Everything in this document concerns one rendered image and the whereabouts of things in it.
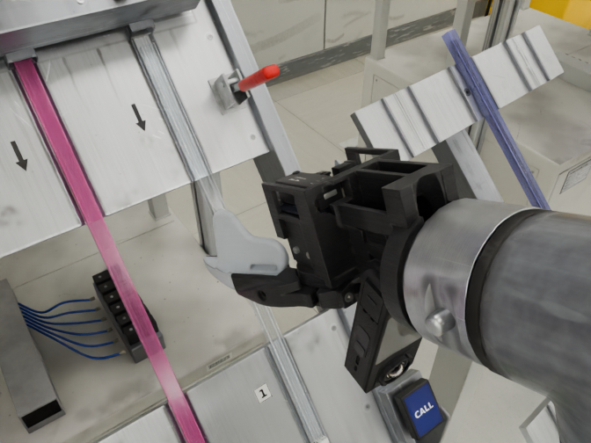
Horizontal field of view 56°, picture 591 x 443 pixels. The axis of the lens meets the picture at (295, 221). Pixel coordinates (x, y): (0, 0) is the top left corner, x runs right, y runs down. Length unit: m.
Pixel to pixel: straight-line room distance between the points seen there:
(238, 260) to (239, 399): 0.21
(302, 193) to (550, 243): 0.14
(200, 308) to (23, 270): 0.33
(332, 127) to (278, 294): 2.16
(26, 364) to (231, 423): 0.39
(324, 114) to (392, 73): 1.03
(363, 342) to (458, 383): 0.60
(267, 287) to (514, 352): 0.17
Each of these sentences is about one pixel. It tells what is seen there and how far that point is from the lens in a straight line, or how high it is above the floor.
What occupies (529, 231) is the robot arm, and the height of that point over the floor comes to 1.18.
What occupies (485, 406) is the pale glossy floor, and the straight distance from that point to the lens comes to 1.60.
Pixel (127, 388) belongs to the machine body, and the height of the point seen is 0.62.
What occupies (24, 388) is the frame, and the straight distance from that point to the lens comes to 0.85.
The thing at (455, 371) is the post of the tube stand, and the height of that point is 0.58.
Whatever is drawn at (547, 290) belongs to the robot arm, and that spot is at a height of 1.18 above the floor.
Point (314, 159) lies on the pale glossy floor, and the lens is 2.28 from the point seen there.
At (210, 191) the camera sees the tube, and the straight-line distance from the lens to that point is 0.54.
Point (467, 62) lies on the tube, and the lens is 0.68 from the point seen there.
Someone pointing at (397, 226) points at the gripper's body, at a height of 1.14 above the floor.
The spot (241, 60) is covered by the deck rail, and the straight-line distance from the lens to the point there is 0.59.
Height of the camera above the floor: 1.32
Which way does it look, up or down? 42 degrees down
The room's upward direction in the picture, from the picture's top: straight up
